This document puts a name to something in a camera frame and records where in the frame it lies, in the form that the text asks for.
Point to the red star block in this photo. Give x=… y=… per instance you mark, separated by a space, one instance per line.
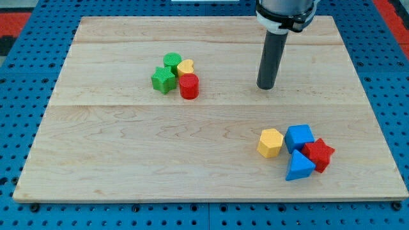
x=319 y=153

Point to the green cylinder block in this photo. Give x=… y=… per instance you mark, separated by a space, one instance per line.
x=172 y=60

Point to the yellow hexagon block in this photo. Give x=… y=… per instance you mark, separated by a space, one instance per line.
x=270 y=143

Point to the blue triangle block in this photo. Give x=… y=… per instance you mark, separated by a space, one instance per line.
x=299 y=166

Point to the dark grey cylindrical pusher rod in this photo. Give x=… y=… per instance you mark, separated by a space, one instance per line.
x=270 y=59

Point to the light wooden board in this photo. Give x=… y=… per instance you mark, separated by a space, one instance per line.
x=108 y=137

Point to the blue cube block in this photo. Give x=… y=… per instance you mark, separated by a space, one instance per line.
x=296 y=136

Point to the green star block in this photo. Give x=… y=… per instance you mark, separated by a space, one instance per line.
x=163 y=79

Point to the yellow heart block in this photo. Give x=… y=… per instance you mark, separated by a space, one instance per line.
x=185 y=66

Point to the red cylinder block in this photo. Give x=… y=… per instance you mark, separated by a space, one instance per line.
x=189 y=86

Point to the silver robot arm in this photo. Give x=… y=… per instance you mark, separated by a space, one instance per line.
x=279 y=17

